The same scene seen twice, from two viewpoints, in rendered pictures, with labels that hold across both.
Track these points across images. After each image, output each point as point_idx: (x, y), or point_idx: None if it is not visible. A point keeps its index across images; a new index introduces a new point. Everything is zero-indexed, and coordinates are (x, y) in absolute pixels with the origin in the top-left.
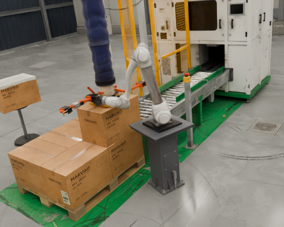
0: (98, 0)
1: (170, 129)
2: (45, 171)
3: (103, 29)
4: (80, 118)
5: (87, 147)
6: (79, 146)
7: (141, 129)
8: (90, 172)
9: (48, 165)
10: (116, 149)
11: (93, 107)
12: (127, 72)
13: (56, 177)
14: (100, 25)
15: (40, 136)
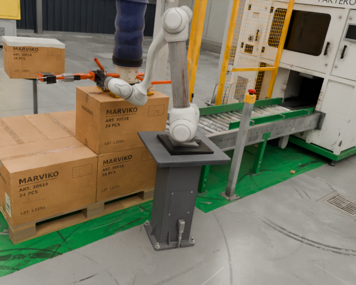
0: None
1: (191, 155)
2: None
3: None
4: (77, 103)
5: (73, 145)
6: (63, 141)
7: (150, 143)
8: (58, 181)
9: (3, 150)
10: (113, 162)
11: (99, 92)
12: (151, 47)
13: (3, 171)
14: None
15: (29, 115)
